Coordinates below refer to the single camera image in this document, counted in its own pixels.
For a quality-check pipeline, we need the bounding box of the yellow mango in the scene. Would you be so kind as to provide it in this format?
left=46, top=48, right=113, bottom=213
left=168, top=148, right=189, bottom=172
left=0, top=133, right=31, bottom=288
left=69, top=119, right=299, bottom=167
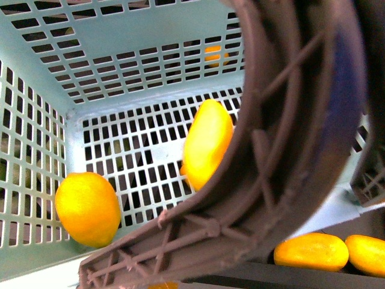
left=345, top=234, right=384, bottom=278
left=273, top=232, right=349, bottom=272
left=180, top=99, right=233, bottom=191

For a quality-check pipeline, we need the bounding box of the yellow lemon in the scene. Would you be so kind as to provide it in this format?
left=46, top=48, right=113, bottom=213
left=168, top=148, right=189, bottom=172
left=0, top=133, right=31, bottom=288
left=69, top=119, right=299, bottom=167
left=55, top=172, right=121, bottom=248

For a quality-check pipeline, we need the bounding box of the brown basket handle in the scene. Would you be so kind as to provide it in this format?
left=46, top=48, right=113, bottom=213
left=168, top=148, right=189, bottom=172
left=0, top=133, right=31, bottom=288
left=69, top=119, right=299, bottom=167
left=79, top=1, right=384, bottom=288

